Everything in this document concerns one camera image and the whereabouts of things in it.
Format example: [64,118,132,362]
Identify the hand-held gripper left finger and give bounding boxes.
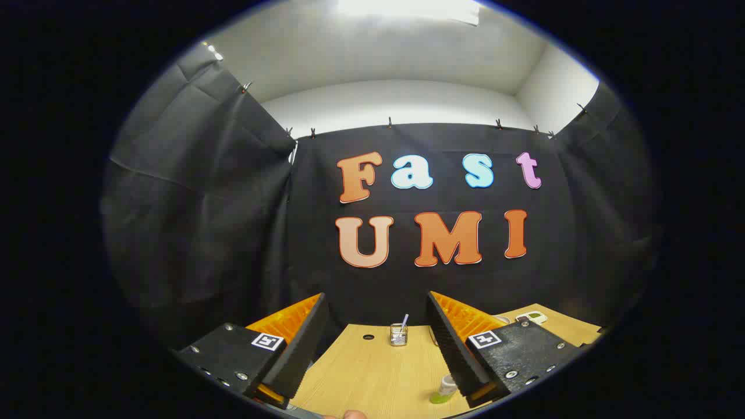
[172,293,329,411]

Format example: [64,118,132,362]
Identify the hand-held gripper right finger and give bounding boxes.
[427,291,586,408]

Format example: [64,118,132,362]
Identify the clear bottle white green label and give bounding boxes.
[430,374,458,404]

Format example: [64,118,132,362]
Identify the wooden table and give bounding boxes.
[289,303,603,419]

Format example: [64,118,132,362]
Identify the black backdrop cloth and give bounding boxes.
[100,42,661,350]

